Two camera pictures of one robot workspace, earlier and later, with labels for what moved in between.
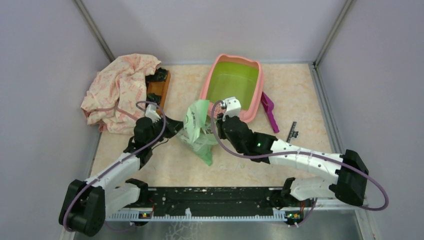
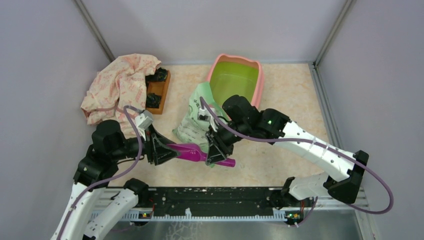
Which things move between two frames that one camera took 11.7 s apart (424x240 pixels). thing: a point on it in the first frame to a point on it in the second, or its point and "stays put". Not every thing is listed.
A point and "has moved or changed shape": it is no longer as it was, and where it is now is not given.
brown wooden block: x=160 y=88 stays put
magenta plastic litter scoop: x=268 y=105 to x=193 y=152
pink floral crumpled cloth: x=118 y=89 stays put
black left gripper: x=173 y=126 to x=162 y=153
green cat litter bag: x=198 y=133 has moved or changed shape
